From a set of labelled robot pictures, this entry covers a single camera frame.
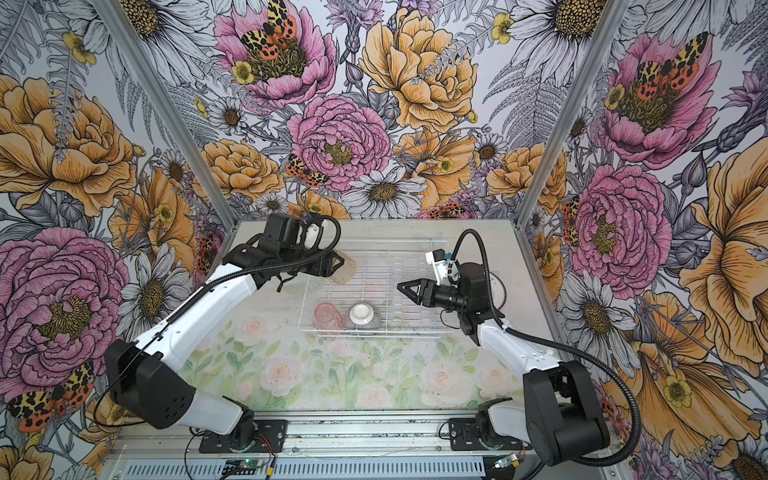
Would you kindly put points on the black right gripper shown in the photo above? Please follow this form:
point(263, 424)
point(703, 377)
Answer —
point(428, 292)

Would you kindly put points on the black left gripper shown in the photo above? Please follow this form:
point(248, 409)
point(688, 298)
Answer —
point(323, 263)

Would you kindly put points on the yellow plastic cup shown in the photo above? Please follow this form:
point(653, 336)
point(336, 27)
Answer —
point(343, 268)

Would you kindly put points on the orange sunburst plate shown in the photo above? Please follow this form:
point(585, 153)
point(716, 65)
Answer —
point(499, 291)

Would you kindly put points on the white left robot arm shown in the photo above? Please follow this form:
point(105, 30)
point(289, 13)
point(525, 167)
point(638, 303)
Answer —
point(143, 374)

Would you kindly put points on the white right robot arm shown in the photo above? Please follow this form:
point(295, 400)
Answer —
point(560, 418)

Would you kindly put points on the white upturned ceramic bowl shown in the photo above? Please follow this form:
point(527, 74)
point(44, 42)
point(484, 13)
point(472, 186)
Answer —
point(362, 317)

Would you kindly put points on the pink plastic cup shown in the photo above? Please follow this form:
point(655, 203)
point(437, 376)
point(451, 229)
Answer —
point(328, 318)

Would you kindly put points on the green circuit board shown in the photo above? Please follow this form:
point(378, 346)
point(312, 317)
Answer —
point(250, 467)

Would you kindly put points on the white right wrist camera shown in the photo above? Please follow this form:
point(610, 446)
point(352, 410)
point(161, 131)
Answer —
point(439, 261)

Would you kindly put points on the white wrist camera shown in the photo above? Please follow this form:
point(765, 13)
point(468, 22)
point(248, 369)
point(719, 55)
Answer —
point(439, 261)
point(311, 233)

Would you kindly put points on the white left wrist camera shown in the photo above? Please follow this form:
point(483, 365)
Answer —
point(311, 233)

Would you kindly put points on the white wire dish rack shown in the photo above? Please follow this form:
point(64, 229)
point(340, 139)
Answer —
point(381, 265)

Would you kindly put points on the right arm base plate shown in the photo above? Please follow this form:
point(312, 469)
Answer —
point(464, 435)

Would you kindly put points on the aluminium front rail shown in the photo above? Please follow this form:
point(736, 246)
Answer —
point(407, 444)

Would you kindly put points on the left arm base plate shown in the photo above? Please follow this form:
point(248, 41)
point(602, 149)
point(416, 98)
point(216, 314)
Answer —
point(259, 436)

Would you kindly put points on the aluminium corner post left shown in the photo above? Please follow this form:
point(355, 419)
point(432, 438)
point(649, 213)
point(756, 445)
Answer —
point(140, 61)

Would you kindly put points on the aluminium corner post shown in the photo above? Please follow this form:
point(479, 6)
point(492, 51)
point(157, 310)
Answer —
point(140, 61)
point(606, 31)

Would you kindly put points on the aluminium corner post right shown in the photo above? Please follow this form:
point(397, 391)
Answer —
point(606, 31)

